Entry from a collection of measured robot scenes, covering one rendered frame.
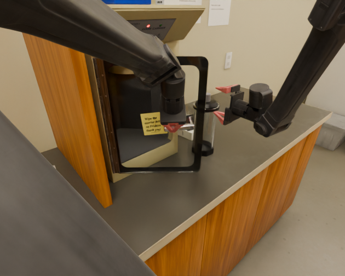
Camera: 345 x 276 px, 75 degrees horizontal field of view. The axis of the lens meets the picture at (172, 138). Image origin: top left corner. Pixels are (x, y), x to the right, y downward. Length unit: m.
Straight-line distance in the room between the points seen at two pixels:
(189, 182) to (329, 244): 1.49
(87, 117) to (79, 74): 0.11
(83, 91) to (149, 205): 0.41
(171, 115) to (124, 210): 0.36
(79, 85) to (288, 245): 1.79
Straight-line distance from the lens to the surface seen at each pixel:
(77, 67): 0.57
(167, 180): 0.86
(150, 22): 0.66
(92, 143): 0.64
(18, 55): 1.07
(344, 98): 3.55
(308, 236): 2.12
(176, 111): 0.57
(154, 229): 0.71
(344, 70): 3.49
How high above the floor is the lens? 1.50
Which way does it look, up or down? 30 degrees down
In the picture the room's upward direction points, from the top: straight up
